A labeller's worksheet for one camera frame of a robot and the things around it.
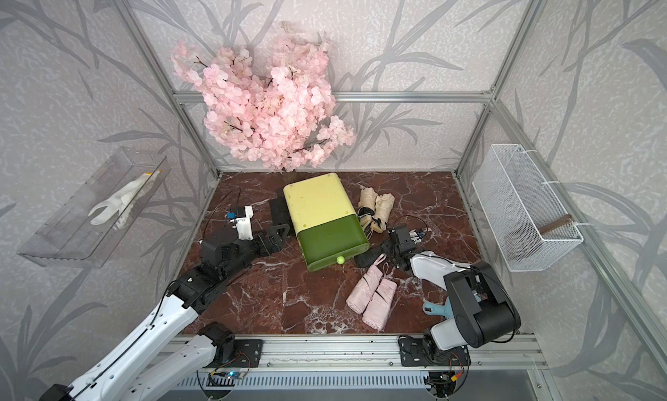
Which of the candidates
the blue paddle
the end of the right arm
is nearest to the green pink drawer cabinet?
the end of the right arm

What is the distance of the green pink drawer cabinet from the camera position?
773mm

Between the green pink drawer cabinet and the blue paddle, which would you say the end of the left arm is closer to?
the green pink drawer cabinet

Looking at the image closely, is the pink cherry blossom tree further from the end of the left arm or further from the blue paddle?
the blue paddle
